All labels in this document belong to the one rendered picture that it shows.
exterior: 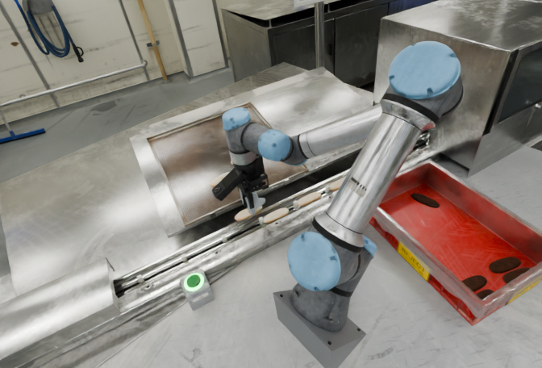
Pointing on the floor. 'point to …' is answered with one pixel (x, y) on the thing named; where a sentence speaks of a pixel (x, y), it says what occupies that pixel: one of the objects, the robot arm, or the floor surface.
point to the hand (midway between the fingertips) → (248, 209)
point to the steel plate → (115, 219)
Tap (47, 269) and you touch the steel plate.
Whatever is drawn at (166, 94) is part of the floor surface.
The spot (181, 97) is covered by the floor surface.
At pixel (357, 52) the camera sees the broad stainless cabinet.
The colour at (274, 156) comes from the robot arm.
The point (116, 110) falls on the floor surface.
